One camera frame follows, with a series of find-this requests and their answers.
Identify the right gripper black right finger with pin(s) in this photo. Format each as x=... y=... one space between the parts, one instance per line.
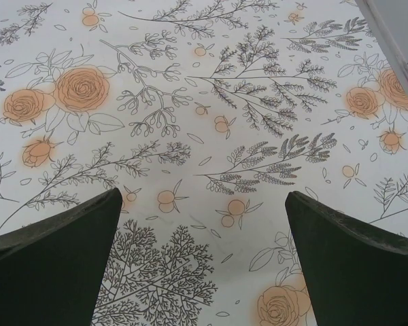
x=360 y=282

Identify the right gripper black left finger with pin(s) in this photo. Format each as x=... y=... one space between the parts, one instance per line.
x=44 y=278

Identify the floral patterned table cover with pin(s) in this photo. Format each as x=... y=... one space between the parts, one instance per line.
x=204 y=102

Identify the aluminium right side rail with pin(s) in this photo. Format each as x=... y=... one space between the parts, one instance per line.
x=389 y=40

